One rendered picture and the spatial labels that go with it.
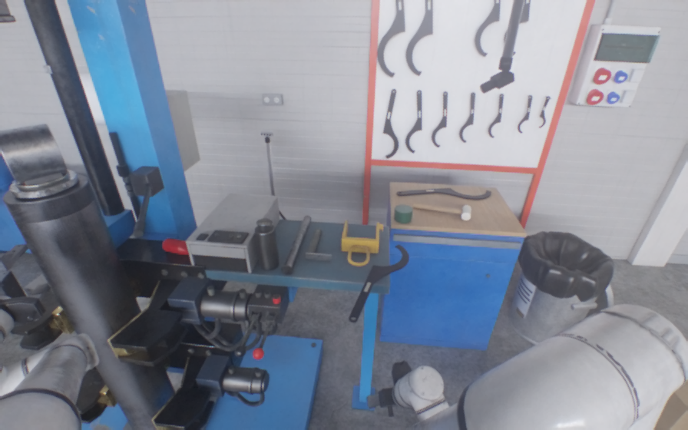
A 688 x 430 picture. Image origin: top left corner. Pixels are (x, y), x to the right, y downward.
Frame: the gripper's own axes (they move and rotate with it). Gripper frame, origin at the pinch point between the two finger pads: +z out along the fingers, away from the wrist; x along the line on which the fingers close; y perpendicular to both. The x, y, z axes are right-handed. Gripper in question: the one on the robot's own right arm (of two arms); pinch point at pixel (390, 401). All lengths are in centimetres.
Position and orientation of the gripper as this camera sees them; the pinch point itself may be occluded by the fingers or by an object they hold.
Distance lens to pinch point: 130.1
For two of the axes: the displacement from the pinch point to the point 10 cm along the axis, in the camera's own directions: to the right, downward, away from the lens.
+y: 1.1, 8.0, -5.9
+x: 9.8, 0.2, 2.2
